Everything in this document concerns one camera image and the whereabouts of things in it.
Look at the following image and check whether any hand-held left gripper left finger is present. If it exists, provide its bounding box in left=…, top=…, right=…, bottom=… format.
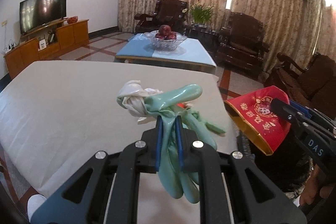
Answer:
left=30, top=118, right=163, bottom=224

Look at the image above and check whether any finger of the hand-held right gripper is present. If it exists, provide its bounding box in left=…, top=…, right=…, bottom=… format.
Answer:
left=270, top=98, right=317, bottom=135
left=289, top=100, right=336, bottom=131

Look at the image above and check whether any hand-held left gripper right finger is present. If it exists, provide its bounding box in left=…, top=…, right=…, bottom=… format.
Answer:
left=175, top=116, right=307, bottom=224

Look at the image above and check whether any red gift bag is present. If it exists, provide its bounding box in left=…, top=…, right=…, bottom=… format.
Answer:
left=224, top=86, right=292, bottom=156

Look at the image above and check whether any green rubber glove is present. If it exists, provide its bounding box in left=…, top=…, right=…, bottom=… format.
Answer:
left=122, top=84, right=227, bottom=205

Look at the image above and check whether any white glove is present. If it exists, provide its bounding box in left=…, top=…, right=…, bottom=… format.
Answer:
left=116, top=80, right=163, bottom=125

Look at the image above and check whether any person's right hand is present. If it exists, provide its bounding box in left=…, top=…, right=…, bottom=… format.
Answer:
left=299, top=169, right=332, bottom=207

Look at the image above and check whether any dark wooden sofa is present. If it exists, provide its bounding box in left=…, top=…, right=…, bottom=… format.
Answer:
left=265, top=52, right=336, bottom=119

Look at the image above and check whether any dark wooden armchair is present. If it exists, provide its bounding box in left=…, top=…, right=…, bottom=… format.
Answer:
left=134, top=0, right=188, bottom=35
left=217, top=11, right=270, bottom=80

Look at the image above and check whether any wooden coffee table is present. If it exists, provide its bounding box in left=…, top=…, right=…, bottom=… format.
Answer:
left=115, top=32, right=218, bottom=75

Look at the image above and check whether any pale blue table cloth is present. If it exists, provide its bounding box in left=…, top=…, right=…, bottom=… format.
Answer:
left=152, top=37, right=217, bottom=67

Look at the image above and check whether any glass fruit bowl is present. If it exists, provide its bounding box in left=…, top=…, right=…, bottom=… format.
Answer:
left=143, top=31, right=188, bottom=52

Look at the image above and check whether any dark wooden side table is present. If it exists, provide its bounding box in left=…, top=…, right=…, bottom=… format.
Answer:
left=185, top=24, right=219, bottom=51

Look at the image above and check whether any potted daffodil plant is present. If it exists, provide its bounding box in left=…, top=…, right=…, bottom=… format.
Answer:
left=182, top=2, right=216, bottom=26

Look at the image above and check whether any white round object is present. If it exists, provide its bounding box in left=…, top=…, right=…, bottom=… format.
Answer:
left=28, top=194, right=48, bottom=220

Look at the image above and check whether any wooden television cabinet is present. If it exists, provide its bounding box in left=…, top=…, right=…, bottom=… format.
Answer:
left=3, top=19, right=90, bottom=80

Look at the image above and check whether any flat screen television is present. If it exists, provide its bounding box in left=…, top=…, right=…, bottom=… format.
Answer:
left=19, top=0, right=67, bottom=35

